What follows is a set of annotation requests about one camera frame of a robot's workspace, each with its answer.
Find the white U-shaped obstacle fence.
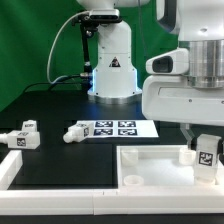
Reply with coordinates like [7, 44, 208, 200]
[0, 150, 224, 215]

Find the black base cable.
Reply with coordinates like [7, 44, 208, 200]
[22, 73, 92, 94]

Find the white square table top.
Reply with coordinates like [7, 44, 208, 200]
[117, 145, 224, 195]

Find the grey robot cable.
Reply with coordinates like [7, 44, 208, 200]
[46, 9, 92, 85]

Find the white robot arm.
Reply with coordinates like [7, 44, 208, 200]
[77, 0, 224, 154]

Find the fiducial marker sheet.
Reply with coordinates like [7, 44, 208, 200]
[77, 120, 158, 138]

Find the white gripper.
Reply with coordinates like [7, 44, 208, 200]
[142, 75, 224, 156]

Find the green backdrop curtain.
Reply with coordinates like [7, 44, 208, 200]
[0, 0, 177, 111]

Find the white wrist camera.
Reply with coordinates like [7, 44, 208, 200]
[146, 48, 189, 75]

